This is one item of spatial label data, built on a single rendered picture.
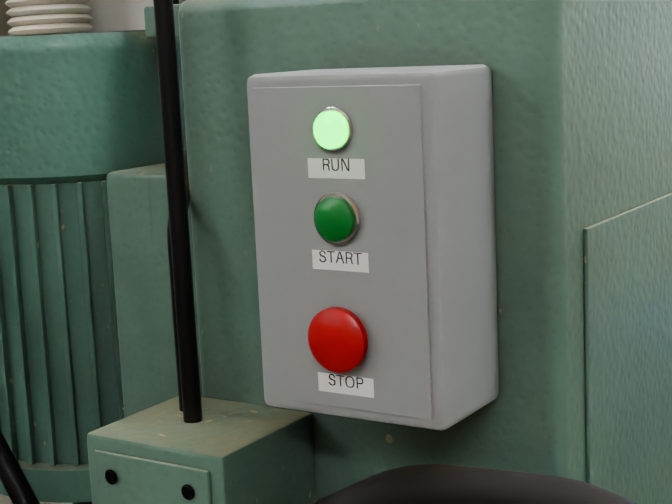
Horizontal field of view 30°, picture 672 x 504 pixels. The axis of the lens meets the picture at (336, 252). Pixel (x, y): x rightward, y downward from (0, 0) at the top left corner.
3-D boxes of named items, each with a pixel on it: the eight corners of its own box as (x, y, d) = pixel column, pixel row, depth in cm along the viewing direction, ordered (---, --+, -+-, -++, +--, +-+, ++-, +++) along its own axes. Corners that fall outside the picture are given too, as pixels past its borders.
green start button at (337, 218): (317, 243, 57) (314, 191, 57) (362, 245, 56) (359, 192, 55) (309, 245, 57) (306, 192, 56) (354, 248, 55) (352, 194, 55)
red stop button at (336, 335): (317, 365, 58) (314, 302, 58) (373, 372, 57) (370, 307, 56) (305, 371, 57) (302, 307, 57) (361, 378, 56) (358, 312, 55)
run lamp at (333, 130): (316, 151, 56) (314, 106, 56) (354, 152, 55) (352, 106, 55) (308, 152, 56) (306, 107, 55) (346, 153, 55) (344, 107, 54)
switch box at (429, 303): (328, 376, 66) (313, 69, 63) (502, 398, 60) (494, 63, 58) (259, 408, 61) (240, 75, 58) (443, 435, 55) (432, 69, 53)
